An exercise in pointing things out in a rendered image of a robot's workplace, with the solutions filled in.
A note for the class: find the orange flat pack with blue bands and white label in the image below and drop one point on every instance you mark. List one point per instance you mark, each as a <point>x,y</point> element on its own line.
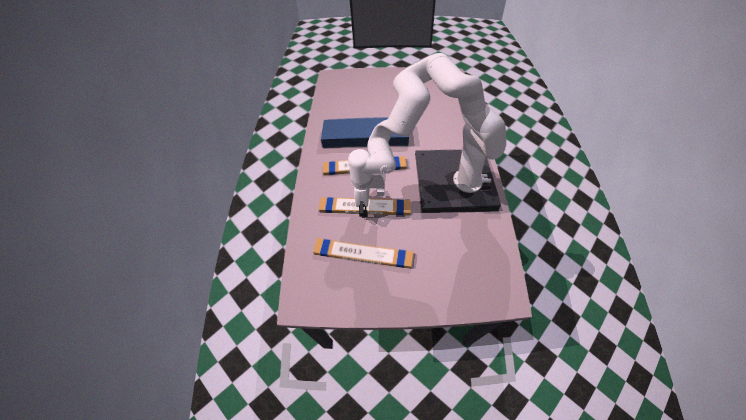
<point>375,206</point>

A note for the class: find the tan rectangular pack with blue bands and white label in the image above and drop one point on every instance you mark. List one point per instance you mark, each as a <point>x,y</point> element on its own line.
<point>342,167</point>

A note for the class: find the orange box with blue bands and white label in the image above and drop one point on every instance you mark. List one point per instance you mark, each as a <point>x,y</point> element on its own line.
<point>363,253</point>

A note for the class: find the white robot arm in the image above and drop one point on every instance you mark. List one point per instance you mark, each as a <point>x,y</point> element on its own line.
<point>413,100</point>

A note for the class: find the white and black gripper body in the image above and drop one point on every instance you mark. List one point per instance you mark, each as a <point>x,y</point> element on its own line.
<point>361,195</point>

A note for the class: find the blue rectangular block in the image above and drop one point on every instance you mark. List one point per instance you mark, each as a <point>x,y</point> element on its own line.
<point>354,132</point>

